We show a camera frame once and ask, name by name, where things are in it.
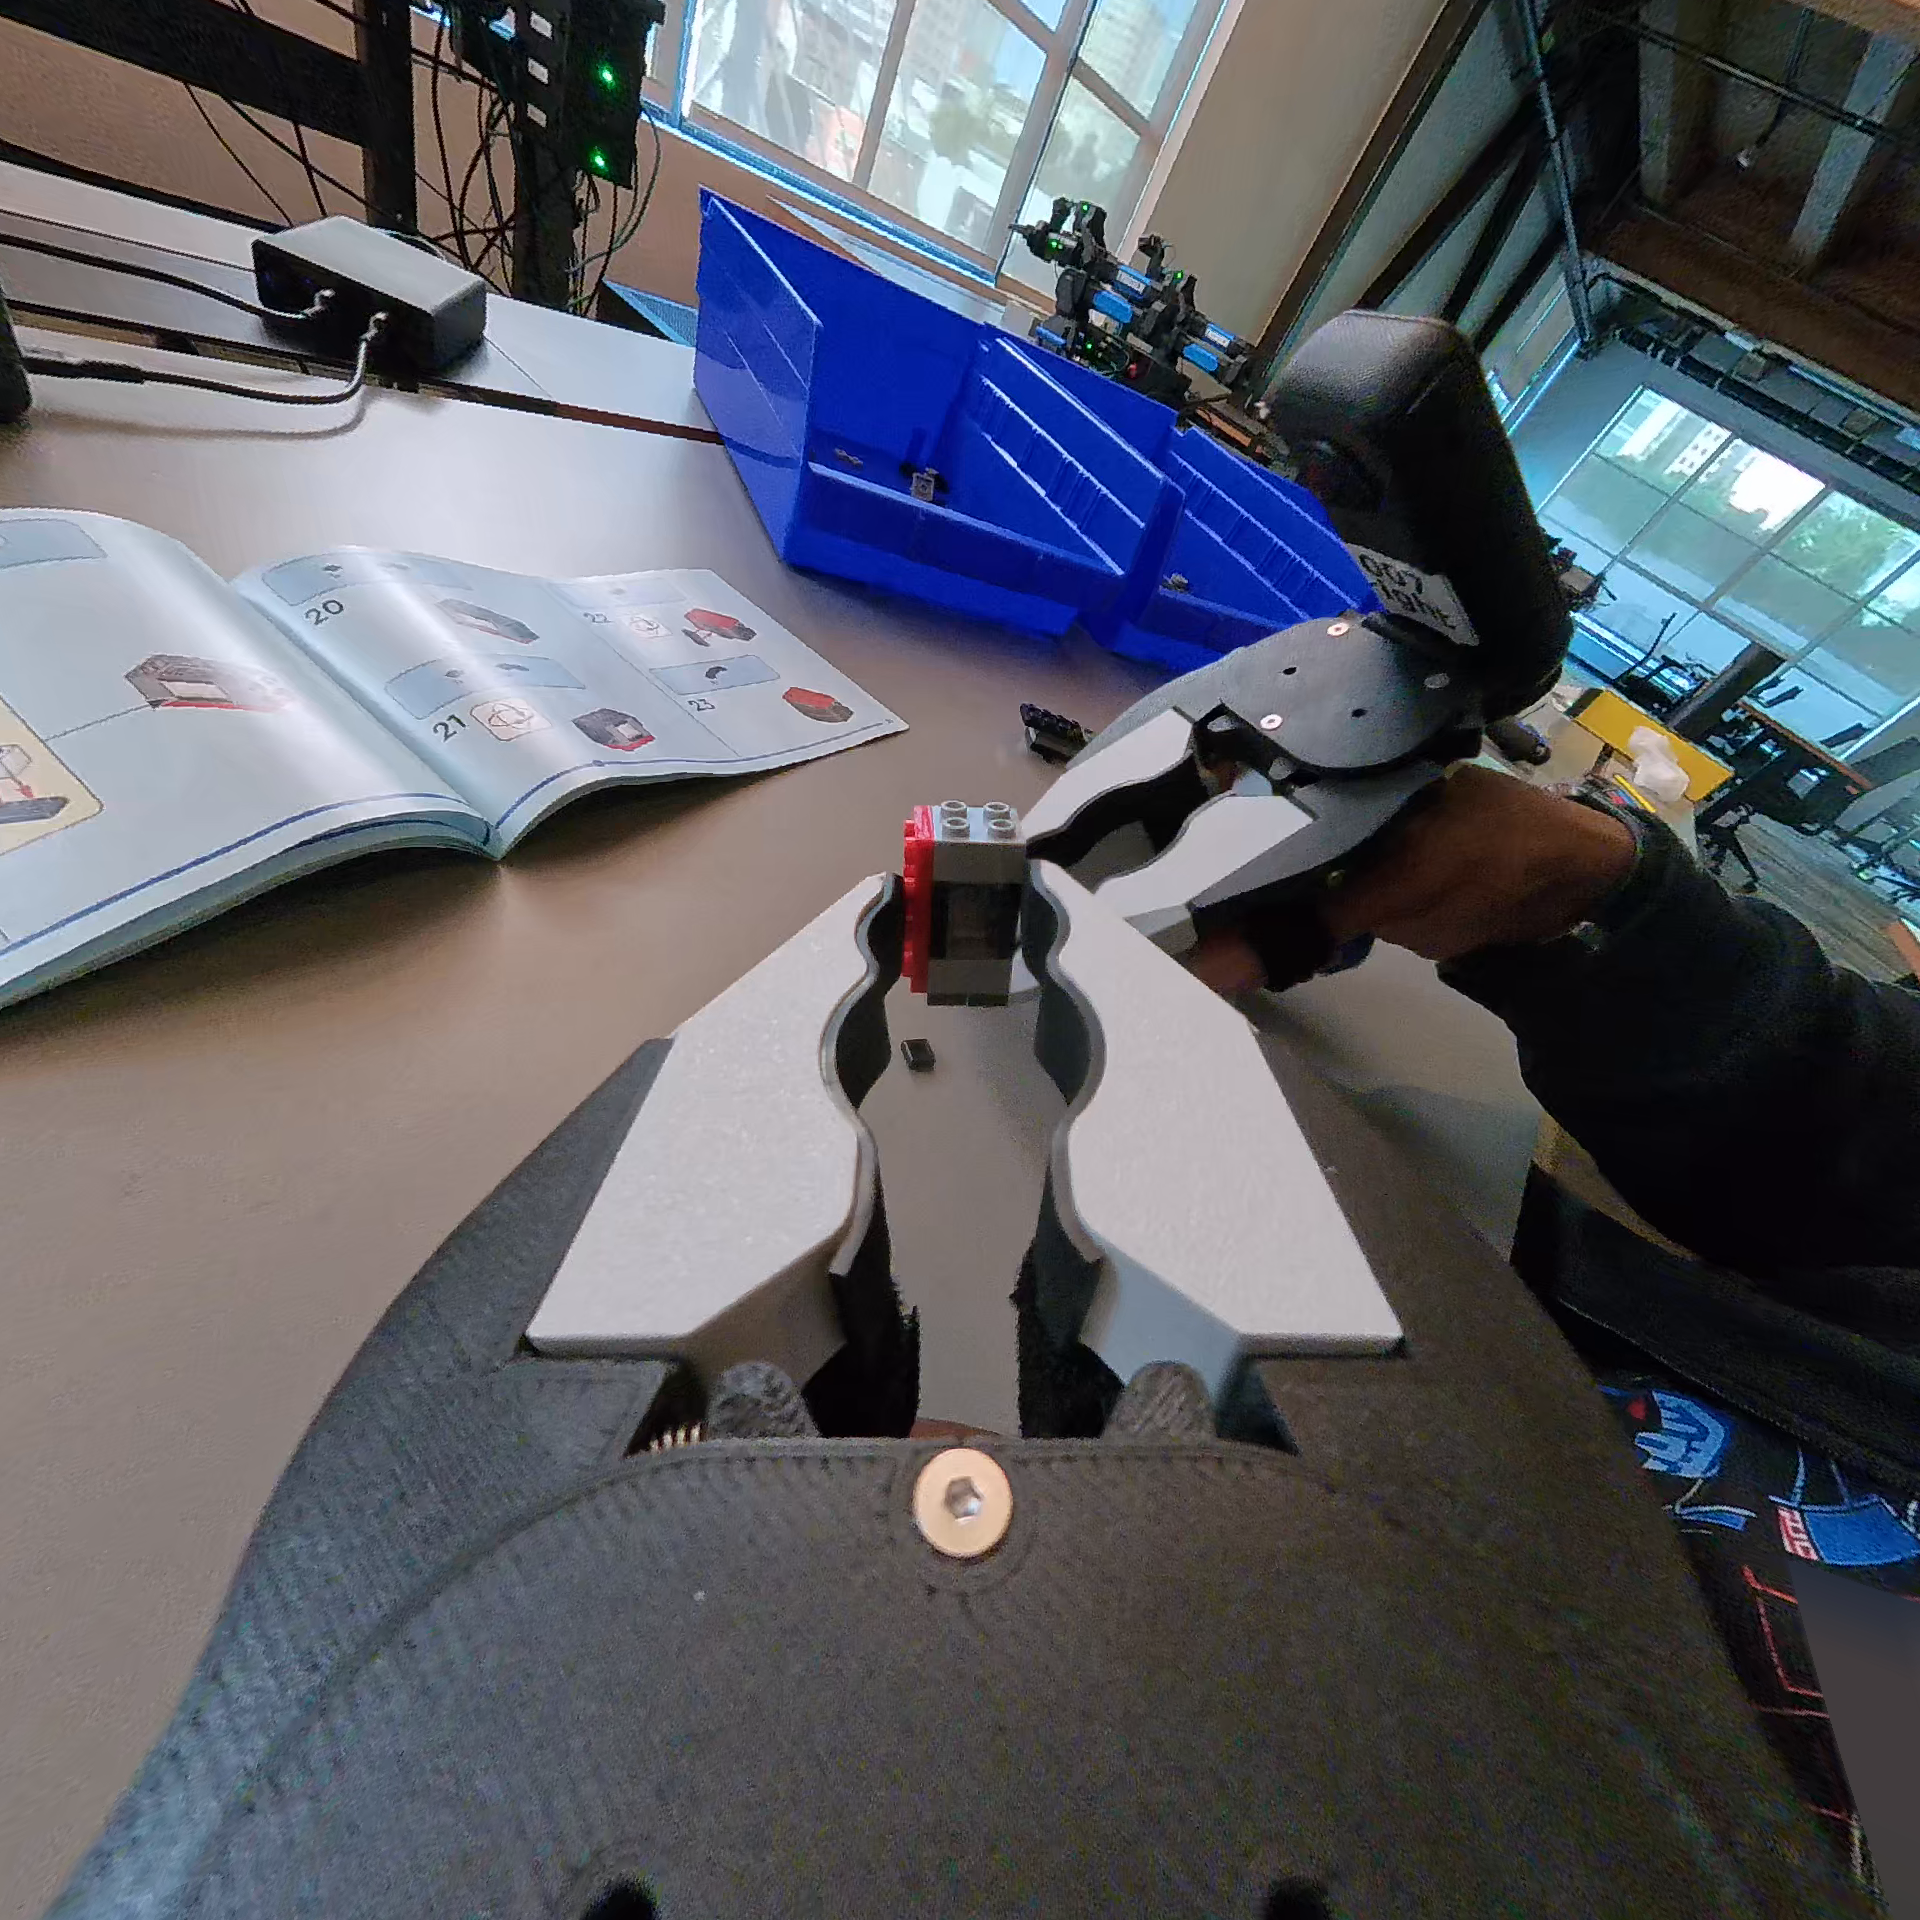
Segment person's right hand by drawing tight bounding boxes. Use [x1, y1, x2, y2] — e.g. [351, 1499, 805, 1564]
[1195, 755, 1641, 998]

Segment equipment rack with green lights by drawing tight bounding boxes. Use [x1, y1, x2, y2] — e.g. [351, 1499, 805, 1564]
[358, 0, 670, 309]

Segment distant tall windows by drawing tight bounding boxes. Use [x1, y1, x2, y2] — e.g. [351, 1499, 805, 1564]
[1535, 381, 1920, 723]

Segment blue plastic bin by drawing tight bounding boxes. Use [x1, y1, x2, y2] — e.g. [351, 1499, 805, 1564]
[1111, 428, 1384, 676]
[692, 188, 1185, 641]

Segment light blue instruction booklet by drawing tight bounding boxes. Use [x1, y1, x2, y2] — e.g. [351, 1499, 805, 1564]
[0, 508, 910, 1010]

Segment large grid window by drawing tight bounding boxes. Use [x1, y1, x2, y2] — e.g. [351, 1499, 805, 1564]
[645, 0, 1248, 278]

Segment red and grey brick assembly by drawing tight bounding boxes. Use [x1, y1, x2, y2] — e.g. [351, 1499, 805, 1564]
[903, 803, 1032, 1007]

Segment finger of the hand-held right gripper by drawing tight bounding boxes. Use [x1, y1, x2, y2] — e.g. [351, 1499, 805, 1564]
[1099, 785, 1332, 957]
[1024, 705, 1249, 873]

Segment black power brick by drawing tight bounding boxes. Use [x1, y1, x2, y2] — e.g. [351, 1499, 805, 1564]
[248, 214, 489, 377]

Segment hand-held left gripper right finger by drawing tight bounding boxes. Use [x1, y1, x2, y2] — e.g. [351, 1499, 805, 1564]
[1024, 866, 1407, 1434]

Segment robot arms with blue parts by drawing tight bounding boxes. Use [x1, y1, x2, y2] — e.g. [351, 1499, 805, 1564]
[1008, 198, 1261, 406]

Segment black cable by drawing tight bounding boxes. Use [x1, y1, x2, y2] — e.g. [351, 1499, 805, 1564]
[23, 306, 396, 409]

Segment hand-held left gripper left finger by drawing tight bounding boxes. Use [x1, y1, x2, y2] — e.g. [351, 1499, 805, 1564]
[526, 873, 921, 1426]

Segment grey desk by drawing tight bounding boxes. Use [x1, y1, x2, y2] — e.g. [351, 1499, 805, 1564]
[0, 157, 1553, 1920]

